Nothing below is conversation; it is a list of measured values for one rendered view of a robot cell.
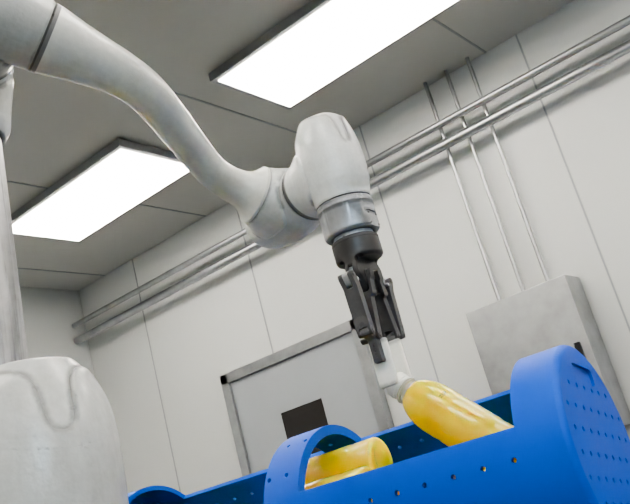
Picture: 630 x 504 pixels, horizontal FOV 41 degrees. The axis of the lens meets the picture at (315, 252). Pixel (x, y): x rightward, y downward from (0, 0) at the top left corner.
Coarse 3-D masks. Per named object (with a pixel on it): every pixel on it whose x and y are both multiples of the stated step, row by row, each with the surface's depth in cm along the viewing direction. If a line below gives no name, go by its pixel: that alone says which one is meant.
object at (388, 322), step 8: (376, 272) 129; (376, 280) 129; (384, 288) 129; (376, 296) 129; (384, 296) 128; (376, 304) 129; (384, 304) 128; (384, 312) 128; (384, 320) 128; (392, 320) 128; (384, 328) 128; (392, 328) 128; (384, 336) 128; (400, 336) 127
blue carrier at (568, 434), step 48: (528, 384) 108; (576, 384) 111; (336, 432) 135; (384, 432) 138; (528, 432) 103; (576, 432) 103; (624, 432) 122; (240, 480) 153; (288, 480) 123; (384, 480) 113; (432, 480) 109; (480, 480) 106; (528, 480) 102; (576, 480) 99; (624, 480) 112
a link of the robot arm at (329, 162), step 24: (312, 120) 133; (336, 120) 133; (312, 144) 131; (336, 144) 130; (312, 168) 130; (336, 168) 129; (360, 168) 130; (288, 192) 136; (312, 192) 131; (336, 192) 128; (360, 192) 129; (312, 216) 137
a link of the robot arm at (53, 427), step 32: (0, 384) 87; (32, 384) 87; (64, 384) 89; (96, 384) 93; (0, 416) 85; (32, 416) 85; (64, 416) 86; (96, 416) 89; (0, 448) 83; (32, 448) 83; (64, 448) 84; (96, 448) 87; (0, 480) 82; (32, 480) 82; (64, 480) 83; (96, 480) 85
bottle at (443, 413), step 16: (416, 384) 120; (432, 384) 119; (400, 400) 122; (416, 400) 118; (432, 400) 117; (448, 400) 116; (464, 400) 117; (416, 416) 118; (432, 416) 116; (448, 416) 115; (464, 416) 114; (480, 416) 114; (496, 416) 115; (432, 432) 117; (448, 432) 115; (464, 432) 113; (480, 432) 112
